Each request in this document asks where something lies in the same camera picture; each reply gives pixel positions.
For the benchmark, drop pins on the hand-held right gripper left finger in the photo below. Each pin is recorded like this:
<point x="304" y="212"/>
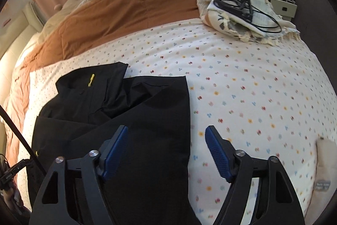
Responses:
<point x="115" y="153"/>

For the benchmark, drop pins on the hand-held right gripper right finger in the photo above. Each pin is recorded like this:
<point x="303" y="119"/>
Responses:
<point x="218" y="153"/>

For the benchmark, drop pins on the black jacket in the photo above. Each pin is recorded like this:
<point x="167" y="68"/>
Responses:
<point x="147" y="109"/>

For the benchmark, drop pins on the pale pink wrinkled sheet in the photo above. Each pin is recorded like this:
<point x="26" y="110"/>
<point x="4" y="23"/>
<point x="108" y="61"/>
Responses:
<point x="14" y="88"/>

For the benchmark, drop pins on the floral white bed sheet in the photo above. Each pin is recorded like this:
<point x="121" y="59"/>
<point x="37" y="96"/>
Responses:
<point x="237" y="69"/>

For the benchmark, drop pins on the cream folded garment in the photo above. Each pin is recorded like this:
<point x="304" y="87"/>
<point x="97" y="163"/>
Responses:
<point x="322" y="169"/>

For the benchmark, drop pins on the bed with cream headboard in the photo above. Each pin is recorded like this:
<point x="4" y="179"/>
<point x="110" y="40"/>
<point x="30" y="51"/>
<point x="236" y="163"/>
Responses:
<point x="13" y="40"/>

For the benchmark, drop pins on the patterned fringed cloth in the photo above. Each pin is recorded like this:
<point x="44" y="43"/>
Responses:
<point x="226" y="23"/>

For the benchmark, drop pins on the brown blanket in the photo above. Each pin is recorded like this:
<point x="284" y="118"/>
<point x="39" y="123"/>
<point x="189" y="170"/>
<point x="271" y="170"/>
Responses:
<point x="118" y="11"/>

